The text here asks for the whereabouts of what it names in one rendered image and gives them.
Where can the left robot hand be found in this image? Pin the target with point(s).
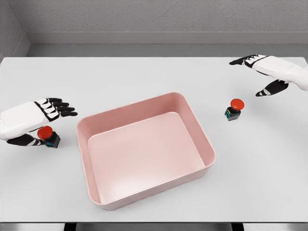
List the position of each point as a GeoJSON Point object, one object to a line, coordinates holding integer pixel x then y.
{"type": "Point", "coordinates": [22, 116]}

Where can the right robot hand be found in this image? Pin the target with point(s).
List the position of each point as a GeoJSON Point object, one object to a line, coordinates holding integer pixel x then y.
{"type": "Point", "coordinates": [268, 66]}

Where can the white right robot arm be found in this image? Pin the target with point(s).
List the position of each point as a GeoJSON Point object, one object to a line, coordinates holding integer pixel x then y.
{"type": "Point", "coordinates": [302, 78]}

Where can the pink plastic basket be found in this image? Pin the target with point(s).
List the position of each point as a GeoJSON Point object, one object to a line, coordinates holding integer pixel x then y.
{"type": "Point", "coordinates": [144, 154]}

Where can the red button industrial switch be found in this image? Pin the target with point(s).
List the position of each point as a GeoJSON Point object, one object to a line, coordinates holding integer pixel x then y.
{"type": "Point", "coordinates": [48, 137]}
{"type": "Point", "coordinates": [235, 108]}

